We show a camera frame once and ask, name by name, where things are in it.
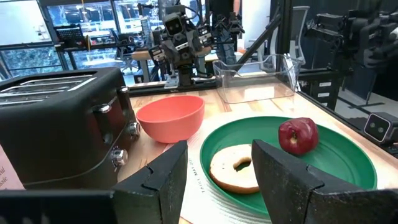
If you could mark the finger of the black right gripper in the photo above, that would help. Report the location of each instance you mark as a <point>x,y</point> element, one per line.
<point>204,35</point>
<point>157,53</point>

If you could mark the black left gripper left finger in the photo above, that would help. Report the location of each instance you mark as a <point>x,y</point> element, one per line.
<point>161,193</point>

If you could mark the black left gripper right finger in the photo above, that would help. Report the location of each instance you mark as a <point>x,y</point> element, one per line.
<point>289,193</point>

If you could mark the red apple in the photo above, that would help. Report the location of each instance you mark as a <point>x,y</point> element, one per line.
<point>298,135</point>

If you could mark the halved plain bagel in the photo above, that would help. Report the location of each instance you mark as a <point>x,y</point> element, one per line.
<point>224,174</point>

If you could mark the pink strawberry yogurt cereal box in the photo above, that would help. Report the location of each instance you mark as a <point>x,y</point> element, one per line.
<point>7,174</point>

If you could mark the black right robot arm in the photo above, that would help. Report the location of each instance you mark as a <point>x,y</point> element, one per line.
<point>185,74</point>

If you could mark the green plastic plate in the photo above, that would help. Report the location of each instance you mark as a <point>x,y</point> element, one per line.
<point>342,161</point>

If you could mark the red plastic bowl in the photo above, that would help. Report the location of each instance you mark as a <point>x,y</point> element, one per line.
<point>171,121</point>

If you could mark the clear plastic bin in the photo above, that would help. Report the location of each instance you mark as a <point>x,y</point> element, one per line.
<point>255,87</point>

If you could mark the grey office chair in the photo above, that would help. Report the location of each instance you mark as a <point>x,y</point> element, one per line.
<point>298,34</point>

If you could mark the black drawer cabinet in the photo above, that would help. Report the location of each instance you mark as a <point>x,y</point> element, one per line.
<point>323,90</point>

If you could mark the black four-slot toaster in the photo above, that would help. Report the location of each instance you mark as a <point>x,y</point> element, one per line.
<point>62,124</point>

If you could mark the black robot station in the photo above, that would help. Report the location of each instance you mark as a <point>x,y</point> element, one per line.
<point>357,40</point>

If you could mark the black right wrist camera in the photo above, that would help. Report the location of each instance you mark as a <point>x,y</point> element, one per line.
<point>173,25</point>

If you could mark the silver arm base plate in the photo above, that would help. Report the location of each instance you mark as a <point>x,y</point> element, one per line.
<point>171,82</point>

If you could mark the black stereo depth camera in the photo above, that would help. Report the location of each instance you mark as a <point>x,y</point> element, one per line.
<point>377,127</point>

